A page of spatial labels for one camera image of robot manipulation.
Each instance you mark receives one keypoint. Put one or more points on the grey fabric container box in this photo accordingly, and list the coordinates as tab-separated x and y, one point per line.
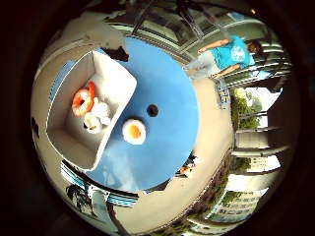
108	78

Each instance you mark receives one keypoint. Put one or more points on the black base block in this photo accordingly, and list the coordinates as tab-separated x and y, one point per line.
116	54

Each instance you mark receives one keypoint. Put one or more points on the orange shrimp plush toy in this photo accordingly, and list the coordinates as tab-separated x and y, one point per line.
80	105

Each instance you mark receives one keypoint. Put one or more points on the fried egg plush toy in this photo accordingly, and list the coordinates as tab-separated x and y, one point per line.
134	131

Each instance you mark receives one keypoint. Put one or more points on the green tree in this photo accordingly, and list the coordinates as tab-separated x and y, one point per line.
244	111

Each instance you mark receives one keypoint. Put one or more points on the white bunny plush toy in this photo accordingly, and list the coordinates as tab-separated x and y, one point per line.
101	109

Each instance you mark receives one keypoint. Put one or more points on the grey metal rack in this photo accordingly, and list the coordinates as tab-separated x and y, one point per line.
224	95

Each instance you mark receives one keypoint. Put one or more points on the small white round cup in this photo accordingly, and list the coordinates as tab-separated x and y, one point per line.
93	124

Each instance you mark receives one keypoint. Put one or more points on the blue floor mat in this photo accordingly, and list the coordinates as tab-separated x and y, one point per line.
60	78

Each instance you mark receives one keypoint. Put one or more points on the orange black white toy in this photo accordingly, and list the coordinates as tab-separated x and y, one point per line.
187	169

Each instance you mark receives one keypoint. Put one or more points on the person in teal shirt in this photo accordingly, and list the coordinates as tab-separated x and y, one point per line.
233	54

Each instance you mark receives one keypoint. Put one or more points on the small dark round object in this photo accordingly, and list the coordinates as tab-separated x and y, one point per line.
152	110

